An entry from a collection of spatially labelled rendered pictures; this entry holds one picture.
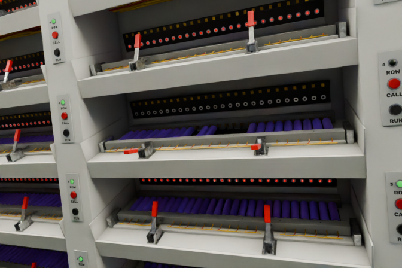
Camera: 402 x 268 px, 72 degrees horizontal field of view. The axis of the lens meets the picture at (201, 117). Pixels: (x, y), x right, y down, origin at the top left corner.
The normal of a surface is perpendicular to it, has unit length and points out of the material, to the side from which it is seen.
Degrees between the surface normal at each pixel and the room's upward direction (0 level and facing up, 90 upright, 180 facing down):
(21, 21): 105
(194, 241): 15
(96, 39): 90
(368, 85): 90
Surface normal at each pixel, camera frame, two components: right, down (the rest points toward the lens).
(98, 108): 0.94, -0.07
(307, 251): -0.18, -0.94
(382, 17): -0.33, 0.07
